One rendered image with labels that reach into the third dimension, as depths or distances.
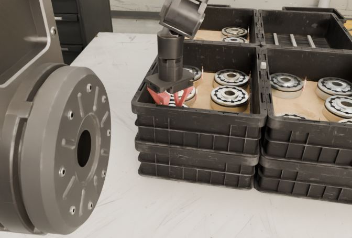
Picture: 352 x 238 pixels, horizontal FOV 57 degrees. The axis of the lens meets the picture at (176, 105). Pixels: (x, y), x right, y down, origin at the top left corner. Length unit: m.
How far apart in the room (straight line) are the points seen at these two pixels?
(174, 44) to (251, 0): 3.53
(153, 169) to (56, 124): 0.62
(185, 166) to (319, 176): 0.31
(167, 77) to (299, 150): 0.33
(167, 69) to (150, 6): 3.57
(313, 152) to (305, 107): 0.21
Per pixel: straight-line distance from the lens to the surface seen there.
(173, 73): 0.72
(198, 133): 0.74
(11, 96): 0.25
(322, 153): 0.78
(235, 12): 1.41
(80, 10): 2.24
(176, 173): 0.83
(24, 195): 0.24
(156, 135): 0.76
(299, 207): 0.85
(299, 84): 1.00
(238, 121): 0.70
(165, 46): 0.70
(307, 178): 0.82
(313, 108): 0.96
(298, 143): 0.74
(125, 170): 0.89
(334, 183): 0.84
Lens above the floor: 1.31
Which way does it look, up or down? 33 degrees down
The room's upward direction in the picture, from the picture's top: straight up
